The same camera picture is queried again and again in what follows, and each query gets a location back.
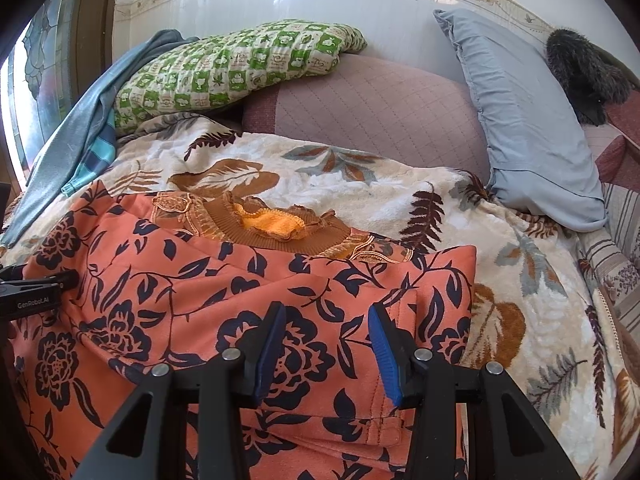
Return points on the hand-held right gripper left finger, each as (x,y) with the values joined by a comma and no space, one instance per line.
(270,360)

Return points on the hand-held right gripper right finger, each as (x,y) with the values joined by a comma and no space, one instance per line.
(384,360)

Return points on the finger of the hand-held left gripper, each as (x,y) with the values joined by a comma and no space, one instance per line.
(55,278)

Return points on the orange floral garment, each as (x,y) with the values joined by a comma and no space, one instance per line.
(200,300)

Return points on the teal striped cloth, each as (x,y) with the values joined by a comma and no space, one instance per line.
(95,152)

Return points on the grey blue garment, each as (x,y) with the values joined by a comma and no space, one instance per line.
(65,140)

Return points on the leaf printed blanket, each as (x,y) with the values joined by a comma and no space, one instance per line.
(380,185)

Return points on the stained glass window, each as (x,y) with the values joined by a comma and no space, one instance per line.
(40,85)

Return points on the pink quilted cushion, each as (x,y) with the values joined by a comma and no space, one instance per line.
(370,110)

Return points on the green checked pillow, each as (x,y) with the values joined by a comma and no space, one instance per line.
(220,67)

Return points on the striped bed cover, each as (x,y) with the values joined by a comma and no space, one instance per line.
(620,220)

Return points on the light blue pillow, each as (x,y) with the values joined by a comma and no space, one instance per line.
(520,110)

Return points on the dark furry garment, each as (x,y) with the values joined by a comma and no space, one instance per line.
(585,75)

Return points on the brown wooden window frame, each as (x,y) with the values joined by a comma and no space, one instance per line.
(97,20)

